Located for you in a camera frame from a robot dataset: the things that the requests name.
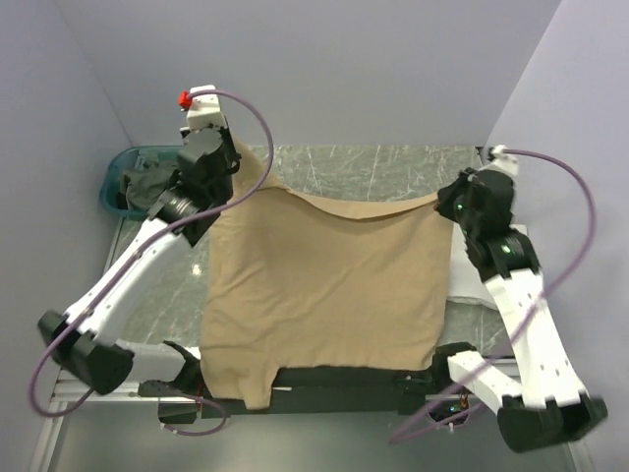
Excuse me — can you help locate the beige t shirt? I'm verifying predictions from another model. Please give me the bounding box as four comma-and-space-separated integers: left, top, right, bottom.
199, 144, 453, 410

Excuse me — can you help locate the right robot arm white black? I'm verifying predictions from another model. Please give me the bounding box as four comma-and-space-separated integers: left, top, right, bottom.
431, 169, 607, 452

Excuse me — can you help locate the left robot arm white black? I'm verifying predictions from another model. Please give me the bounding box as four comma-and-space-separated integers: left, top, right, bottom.
37, 126, 240, 395

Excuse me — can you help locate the grey green t shirt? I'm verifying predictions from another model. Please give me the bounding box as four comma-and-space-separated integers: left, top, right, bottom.
118, 156, 177, 211

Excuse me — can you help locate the folded white t shirt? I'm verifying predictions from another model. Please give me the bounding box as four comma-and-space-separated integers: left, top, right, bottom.
447, 224, 543, 315

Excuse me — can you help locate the teal plastic laundry basket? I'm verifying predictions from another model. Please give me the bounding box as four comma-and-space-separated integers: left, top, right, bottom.
99, 146, 181, 221

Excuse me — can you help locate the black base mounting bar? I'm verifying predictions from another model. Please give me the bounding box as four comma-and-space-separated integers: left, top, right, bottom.
138, 342, 478, 425

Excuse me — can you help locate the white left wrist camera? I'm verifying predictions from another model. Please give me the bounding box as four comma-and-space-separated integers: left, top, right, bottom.
178, 85, 228, 131

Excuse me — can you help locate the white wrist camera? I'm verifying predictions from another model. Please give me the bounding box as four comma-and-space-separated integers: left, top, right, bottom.
178, 85, 228, 131
486, 145, 519, 178

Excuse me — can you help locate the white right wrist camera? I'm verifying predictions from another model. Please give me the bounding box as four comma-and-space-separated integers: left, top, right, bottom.
486, 145, 519, 178

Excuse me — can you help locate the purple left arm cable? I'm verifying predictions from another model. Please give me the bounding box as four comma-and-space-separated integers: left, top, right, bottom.
27, 89, 274, 437

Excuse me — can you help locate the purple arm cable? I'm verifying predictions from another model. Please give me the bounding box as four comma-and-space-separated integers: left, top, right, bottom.
388, 148, 597, 445
27, 89, 274, 437

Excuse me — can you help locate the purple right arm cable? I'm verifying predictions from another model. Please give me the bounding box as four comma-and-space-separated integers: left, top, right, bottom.
388, 148, 597, 445

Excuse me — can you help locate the aluminium frame rail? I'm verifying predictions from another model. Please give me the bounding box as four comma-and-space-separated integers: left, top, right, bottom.
50, 371, 148, 405

